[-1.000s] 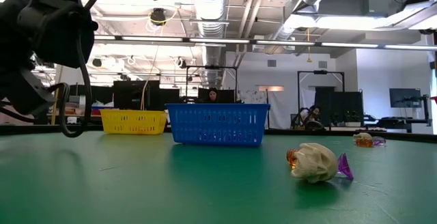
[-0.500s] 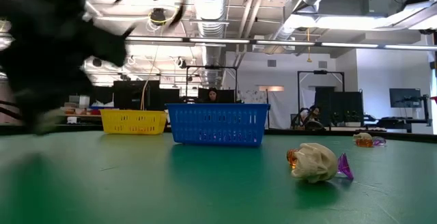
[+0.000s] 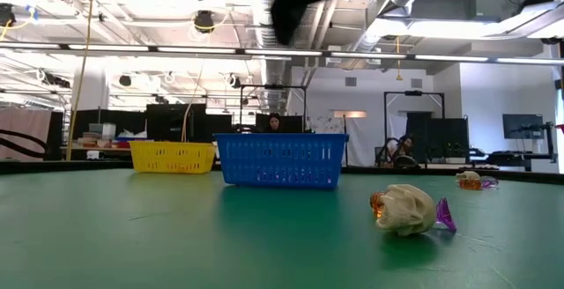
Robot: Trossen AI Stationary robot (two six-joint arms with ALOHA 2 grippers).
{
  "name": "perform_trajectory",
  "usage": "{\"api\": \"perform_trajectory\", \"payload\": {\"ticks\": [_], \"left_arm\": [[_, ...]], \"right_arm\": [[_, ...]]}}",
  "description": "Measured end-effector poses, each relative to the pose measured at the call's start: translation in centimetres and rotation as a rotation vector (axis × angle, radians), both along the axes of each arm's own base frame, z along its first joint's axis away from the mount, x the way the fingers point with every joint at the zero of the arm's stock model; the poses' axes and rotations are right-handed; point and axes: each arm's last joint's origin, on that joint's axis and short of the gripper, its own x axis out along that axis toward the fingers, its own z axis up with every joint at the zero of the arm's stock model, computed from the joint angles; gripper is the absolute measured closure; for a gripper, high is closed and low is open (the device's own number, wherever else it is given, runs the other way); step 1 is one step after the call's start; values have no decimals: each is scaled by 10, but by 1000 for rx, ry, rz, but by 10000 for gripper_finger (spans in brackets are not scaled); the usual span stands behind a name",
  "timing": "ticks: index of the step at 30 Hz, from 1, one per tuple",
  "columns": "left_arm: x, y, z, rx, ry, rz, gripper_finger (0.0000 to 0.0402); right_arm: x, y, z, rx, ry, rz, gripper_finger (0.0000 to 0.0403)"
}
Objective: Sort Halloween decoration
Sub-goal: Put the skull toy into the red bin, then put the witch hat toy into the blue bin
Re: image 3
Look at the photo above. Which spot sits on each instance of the dark work desk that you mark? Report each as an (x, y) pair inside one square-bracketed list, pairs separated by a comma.
[(515, 159)]

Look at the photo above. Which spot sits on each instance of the purple translucent witch hat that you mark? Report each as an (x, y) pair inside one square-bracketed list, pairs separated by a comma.
[(489, 182), (444, 216)]

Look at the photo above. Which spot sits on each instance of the orange translucent pumpkin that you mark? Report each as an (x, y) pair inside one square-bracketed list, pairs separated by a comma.
[(376, 205), (470, 184)]

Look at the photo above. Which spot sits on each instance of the yellow plastic basket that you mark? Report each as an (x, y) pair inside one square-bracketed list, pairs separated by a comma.
[(172, 157)]

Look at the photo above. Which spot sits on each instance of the stacked storage boxes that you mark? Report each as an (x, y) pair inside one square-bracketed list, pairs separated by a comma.
[(102, 130)]

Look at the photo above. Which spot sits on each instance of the dark wall monitor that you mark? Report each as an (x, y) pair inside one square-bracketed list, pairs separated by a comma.
[(522, 126)]

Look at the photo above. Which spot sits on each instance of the blue plastic basket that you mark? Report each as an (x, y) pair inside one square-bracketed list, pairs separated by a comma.
[(282, 157)]

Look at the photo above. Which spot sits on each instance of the long ceiling light bar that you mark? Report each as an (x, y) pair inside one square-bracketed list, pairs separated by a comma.
[(282, 53)]

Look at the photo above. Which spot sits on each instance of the pink partition panel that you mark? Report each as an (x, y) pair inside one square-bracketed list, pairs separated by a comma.
[(26, 119)]

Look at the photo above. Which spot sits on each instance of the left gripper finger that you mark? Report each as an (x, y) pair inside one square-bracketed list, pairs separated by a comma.
[(288, 20)]

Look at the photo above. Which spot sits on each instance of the green table mat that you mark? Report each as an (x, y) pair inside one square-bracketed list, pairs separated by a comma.
[(132, 236)]

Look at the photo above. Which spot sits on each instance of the black cabinet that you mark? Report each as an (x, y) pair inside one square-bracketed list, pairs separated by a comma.
[(440, 135)]

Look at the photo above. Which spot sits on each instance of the black metal frame stand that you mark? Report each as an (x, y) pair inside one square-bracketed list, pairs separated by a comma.
[(414, 92)]

